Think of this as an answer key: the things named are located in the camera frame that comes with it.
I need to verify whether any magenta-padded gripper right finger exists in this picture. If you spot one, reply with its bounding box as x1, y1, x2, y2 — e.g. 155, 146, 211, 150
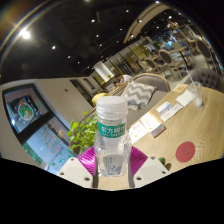
127, 146, 170, 189

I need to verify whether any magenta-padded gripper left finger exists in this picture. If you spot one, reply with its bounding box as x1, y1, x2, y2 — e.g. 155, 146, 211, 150
57, 146, 98, 189

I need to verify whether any clear plastic water bottle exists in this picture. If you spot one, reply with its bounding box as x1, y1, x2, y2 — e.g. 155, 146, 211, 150
93, 95, 133, 178

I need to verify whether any flat round red coaster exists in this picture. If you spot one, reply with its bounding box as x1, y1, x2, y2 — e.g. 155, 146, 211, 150
175, 141, 197, 163

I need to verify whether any green potted plant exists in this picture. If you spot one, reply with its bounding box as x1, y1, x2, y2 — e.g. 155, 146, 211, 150
67, 111, 100, 156

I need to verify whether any printed paper leaflet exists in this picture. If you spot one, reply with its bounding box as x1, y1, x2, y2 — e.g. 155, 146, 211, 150
128, 121, 149, 144

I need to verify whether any white orange box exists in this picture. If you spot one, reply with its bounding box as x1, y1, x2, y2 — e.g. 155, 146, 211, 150
139, 111, 167, 138

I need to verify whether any window with colourful decals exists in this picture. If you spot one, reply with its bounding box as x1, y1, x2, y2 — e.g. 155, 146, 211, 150
2, 83, 78, 168

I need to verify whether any folded white leaflet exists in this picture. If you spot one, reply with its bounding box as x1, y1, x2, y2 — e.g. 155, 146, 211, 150
159, 103, 184, 123

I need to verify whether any blue white card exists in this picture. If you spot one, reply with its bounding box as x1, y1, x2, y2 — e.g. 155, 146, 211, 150
155, 101, 173, 115

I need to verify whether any grey white chevron pillow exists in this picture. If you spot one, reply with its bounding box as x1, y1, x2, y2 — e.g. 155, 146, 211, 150
120, 80, 158, 113

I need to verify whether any person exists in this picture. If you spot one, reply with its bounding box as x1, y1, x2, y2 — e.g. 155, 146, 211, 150
91, 92, 109, 107
114, 73, 133, 84

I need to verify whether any white paper sheet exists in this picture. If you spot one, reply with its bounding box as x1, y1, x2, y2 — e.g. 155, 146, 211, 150
175, 89, 196, 108

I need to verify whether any clear plastic cup with straw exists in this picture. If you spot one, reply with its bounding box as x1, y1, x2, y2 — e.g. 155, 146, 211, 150
187, 71, 204, 108

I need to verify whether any yellow card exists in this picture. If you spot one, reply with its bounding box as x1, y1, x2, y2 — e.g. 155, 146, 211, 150
173, 83, 188, 94

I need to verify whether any grey curved sofa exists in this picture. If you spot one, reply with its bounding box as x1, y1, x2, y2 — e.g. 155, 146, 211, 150
81, 72, 172, 129

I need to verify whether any white round column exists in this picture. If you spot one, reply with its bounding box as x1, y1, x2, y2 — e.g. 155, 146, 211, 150
93, 60, 114, 83

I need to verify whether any grey tufted chair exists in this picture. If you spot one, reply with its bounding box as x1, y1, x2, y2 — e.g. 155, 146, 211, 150
193, 68, 224, 91

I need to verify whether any group of round-backed chairs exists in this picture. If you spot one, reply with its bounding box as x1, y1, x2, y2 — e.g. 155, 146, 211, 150
138, 19, 224, 81

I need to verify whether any group of ceiling lights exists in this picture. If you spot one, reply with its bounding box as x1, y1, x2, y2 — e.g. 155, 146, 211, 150
18, 0, 188, 51

